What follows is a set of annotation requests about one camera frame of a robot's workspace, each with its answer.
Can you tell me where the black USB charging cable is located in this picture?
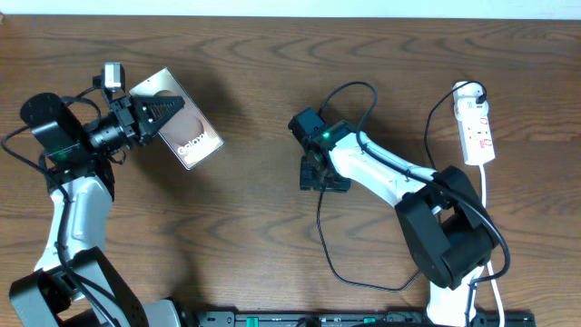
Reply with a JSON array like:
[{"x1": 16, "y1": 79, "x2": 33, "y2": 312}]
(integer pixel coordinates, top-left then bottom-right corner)
[{"x1": 315, "y1": 80, "x2": 488, "y2": 292}]

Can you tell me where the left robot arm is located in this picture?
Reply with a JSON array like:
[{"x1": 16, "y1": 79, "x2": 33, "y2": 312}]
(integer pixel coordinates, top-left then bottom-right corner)
[{"x1": 9, "y1": 92, "x2": 197, "y2": 326}]

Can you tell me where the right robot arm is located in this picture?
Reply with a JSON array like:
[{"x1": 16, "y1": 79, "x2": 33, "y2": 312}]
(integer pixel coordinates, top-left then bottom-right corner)
[{"x1": 288, "y1": 108, "x2": 510, "y2": 326}]

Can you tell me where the white power strip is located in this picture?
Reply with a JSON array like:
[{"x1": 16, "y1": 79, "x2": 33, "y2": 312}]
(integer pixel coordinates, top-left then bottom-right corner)
[{"x1": 452, "y1": 81, "x2": 496, "y2": 166}]

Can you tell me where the black right camera cable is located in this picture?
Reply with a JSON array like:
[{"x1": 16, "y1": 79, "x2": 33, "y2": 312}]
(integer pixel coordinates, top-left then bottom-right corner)
[{"x1": 317, "y1": 81, "x2": 512, "y2": 319}]

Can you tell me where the black camera cable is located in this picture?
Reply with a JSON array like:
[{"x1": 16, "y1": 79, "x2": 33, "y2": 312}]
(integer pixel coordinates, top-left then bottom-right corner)
[
  {"x1": 0, "y1": 76, "x2": 120, "y2": 327},
  {"x1": 317, "y1": 81, "x2": 512, "y2": 319}
]

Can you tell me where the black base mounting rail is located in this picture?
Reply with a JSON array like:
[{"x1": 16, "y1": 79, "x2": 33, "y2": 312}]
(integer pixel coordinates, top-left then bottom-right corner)
[{"x1": 194, "y1": 310, "x2": 537, "y2": 327}]

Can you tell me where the black left camera cable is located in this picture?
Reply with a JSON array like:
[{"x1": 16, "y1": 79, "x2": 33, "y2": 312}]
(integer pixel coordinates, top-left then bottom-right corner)
[{"x1": 0, "y1": 76, "x2": 120, "y2": 327}]

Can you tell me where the white power strip cord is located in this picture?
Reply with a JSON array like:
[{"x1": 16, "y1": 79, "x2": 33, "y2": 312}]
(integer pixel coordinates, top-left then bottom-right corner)
[{"x1": 478, "y1": 163, "x2": 507, "y2": 327}]

